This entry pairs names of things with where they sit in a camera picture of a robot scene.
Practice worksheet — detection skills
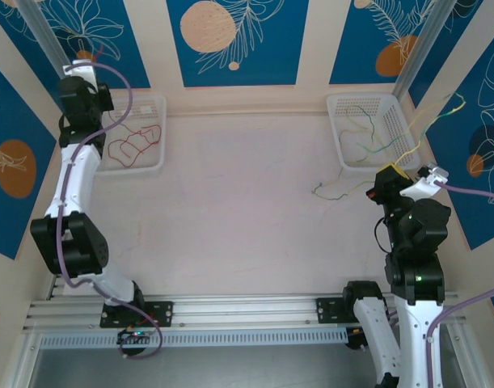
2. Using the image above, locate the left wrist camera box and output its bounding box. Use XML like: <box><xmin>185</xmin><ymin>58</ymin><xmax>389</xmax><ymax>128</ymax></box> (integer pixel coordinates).
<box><xmin>61</xmin><ymin>59</ymin><xmax>99</xmax><ymax>85</ymax></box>

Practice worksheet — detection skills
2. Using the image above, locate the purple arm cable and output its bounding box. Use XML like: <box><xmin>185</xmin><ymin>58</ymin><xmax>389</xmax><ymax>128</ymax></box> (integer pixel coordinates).
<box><xmin>56</xmin><ymin>62</ymin><xmax>165</xmax><ymax>361</ymax></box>
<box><xmin>426</xmin><ymin>180</ymin><xmax>494</xmax><ymax>388</ymax></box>

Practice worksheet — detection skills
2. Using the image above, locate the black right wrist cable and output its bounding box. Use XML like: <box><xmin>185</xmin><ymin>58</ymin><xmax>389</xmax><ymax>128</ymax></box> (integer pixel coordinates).
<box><xmin>374</xmin><ymin>217</ymin><xmax>390</xmax><ymax>255</ymax></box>

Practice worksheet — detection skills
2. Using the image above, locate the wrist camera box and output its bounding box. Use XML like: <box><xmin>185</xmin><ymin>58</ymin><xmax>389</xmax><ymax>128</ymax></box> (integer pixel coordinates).
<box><xmin>399</xmin><ymin>160</ymin><xmax>450</xmax><ymax>199</ymax></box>
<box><xmin>61</xmin><ymin>59</ymin><xmax>99</xmax><ymax>85</ymax></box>

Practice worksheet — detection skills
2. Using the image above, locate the grey metal panel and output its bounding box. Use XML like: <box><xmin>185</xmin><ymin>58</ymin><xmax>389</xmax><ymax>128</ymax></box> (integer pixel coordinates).
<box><xmin>27</xmin><ymin>347</ymin><xmax>464</xmax><ymax>388</ymax></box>

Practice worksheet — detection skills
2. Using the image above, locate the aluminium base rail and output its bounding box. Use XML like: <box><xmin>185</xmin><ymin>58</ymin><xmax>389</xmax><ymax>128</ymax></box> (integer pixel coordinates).
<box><xmin>22</xmin><ymin>293</ymin><xmax>468</xmax><ymax>332</ymax></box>

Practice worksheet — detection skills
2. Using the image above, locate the aluminium frame post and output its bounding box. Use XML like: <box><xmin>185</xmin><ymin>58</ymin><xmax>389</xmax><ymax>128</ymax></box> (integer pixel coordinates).
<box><xmin>394</xmin><ymin>0</ymin><xmax>448</xmax><ymax>100</ymax></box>
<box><xmin>18</xmin><ymin>0</ymin><xmax>95</xmax><ymax>122</ymax></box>

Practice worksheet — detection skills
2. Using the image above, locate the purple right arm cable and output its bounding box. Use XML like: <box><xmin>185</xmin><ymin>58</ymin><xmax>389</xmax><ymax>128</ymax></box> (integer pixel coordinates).
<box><xmin>426</xmin><ymin>180</ymin><xmax>494</xmax><ymax>388</ymax></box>

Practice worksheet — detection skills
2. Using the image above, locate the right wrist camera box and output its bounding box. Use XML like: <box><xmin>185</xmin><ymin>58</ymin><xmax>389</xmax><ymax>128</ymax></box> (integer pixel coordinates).
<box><xmin>399</xmin><ymin>160</ymin><xmax>450</xmax><ymax>199</ymax></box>

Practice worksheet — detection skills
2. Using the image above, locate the white perforated plastic basket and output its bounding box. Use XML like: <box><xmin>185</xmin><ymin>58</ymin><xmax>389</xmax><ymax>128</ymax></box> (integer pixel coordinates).
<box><xmin>325</xmin><ymin>93</ymin><xmax>421</xmax><ymax>171</ymax></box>
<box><xmin>82</xmin><ymin>95</ymin><xmax>168</xmax><ymax>176</ymax></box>

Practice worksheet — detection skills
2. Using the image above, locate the red thin wire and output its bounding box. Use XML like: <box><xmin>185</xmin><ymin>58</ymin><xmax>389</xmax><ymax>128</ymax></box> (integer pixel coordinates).
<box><xmin>131</xmin><ymin>124</ymin><xmax>163</xmax><ymax>147</ymax></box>

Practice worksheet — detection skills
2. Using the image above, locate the grey slotted cable duct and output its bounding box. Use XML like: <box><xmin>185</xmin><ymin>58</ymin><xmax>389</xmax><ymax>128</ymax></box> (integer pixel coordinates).
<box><xmin>38</xmin><ymin>327</ymin><xmax>348</xmax><ymax>349</ymax></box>

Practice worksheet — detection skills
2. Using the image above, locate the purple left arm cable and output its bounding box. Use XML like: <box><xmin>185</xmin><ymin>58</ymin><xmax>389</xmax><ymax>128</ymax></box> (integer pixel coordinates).
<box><xmin>56</xmin><ymin>62</ymin><xmax>165</xmax><ymax>361</ymax></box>

